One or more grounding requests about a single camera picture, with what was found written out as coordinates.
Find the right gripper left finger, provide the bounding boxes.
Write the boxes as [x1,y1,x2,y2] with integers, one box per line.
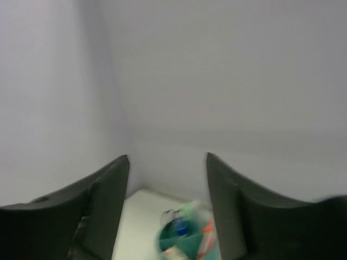
[1,155,130,259]

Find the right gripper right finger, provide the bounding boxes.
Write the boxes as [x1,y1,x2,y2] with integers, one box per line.
[205,153,346,259]

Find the orange highlighter marker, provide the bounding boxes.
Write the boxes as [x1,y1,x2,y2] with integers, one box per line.
[196,209,216,259]

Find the green highlighter marker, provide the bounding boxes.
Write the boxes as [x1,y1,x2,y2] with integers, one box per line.
[178,200,202,219]

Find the small blue-capped glue bottle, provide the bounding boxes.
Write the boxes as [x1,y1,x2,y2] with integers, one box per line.
[160,209,189,237]

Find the white boxed eraser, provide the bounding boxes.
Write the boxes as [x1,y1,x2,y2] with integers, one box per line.
[161,245,189,260]

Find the teal round desk organizer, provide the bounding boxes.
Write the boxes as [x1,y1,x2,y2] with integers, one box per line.
[156,215,220,259]

